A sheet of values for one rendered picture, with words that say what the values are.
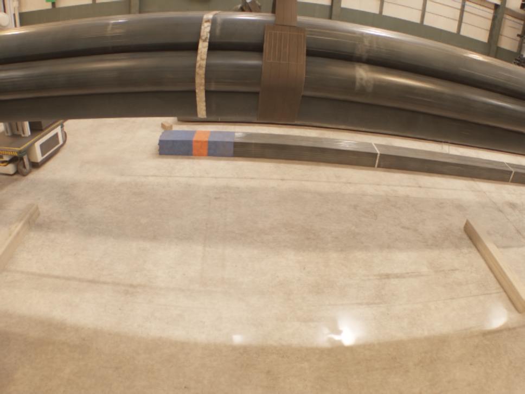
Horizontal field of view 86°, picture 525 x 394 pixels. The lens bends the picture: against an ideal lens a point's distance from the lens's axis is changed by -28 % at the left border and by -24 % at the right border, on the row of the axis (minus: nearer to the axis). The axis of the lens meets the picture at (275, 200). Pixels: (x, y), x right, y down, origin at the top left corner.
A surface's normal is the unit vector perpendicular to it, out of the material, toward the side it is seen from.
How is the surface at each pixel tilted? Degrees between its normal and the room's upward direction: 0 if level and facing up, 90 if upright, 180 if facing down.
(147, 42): 101
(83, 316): 0
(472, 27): 90
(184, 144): 90
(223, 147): 90
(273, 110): 120
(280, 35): 60
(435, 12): 90
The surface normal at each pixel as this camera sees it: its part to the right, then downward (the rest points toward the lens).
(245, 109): 0.04, 0.69
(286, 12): 0.09, -0.10
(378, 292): 0.09, -0.84
